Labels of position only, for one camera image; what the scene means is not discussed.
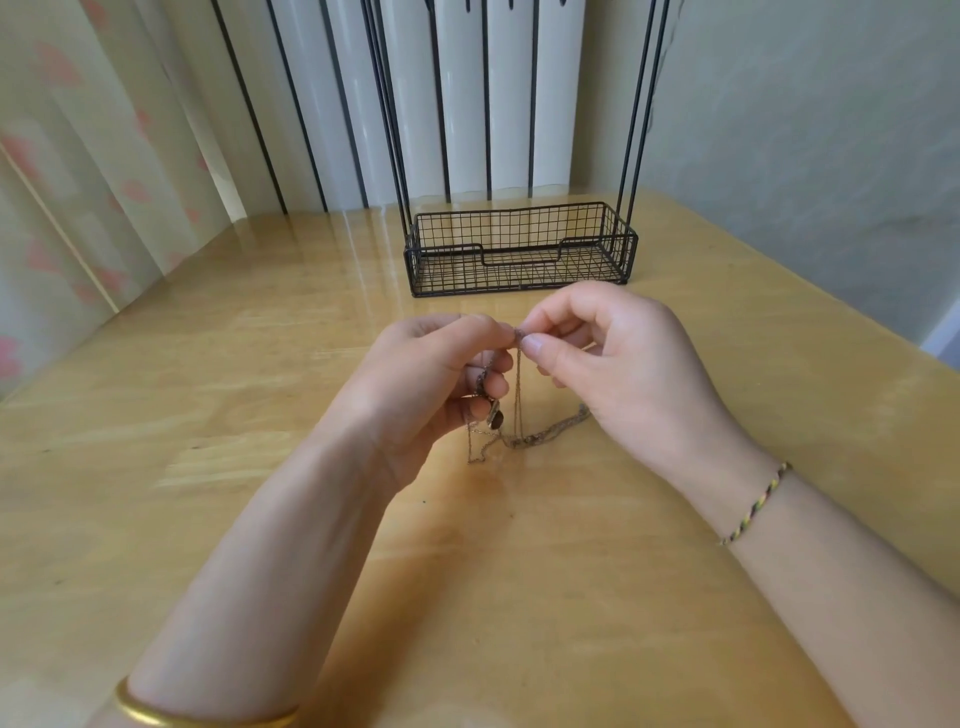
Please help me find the person's left hand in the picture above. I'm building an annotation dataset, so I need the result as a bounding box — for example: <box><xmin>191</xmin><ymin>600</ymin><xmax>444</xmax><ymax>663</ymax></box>
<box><xmin>312</xmin><ymin>312</ymin><xmax>521</xmax><ymax>500</ymax></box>

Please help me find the person's right hand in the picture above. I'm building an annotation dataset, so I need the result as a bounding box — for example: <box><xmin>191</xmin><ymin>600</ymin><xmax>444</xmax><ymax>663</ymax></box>
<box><xmin>516</xmin><ymin>279</ymin><xmax>785</xmax><ymax>537</ymax></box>

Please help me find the chain necklace with pendant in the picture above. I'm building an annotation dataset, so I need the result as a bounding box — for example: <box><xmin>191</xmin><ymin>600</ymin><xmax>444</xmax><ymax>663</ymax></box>
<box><xmin>463</xmin><ymin>327</ymin><xmax>593</xmax><ymax>465</ymax></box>

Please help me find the black wire jewelry rack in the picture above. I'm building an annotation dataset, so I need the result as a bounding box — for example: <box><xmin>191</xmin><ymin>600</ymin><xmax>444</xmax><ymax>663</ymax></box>
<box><xmin>357</xmin><ymin>0</ymin><xmax>689</xmax><ymax>299</ymax></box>

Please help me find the person's left forearm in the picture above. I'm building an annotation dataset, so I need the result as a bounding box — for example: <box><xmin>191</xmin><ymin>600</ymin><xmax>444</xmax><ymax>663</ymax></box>
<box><xmin>87</xmin><ymin>424</ymin><xmax>395</xmax><ymax>728</ymax></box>

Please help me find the white black-striped curtain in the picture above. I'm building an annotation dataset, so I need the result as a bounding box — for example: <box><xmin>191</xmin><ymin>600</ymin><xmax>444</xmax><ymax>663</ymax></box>
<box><xmin>156</xmin><ymin>0</ymin><xmax>590</xmax><ymax>221</ymax></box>

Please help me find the gold bangle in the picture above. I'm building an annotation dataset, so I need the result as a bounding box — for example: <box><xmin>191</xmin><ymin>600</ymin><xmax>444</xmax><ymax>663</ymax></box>
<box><xmin>112</xmin><ymin>676</ymin><xmax>306</xmax><ymax>728</ymax></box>

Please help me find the pink floral curtain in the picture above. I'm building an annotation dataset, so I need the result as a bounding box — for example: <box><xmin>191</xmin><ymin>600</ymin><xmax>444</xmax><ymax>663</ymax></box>
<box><xmin>0</xmin><ymin>0</ymin><xmax>245</xmax><ymax>404</ymax></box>

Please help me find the braided cord bracelet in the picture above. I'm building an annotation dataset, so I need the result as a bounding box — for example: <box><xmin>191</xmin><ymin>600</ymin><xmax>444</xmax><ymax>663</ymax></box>
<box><xmin>718</xmin><ymin>459</ymin><xmax>794</xmax><ymax>551</ymax></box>

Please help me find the white door frame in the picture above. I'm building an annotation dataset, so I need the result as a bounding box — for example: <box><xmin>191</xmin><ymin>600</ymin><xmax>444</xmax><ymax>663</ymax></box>
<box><xmin>921</xmin><ymin>297</ymin><xmax>960</xmax><ymax>372</ymax></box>

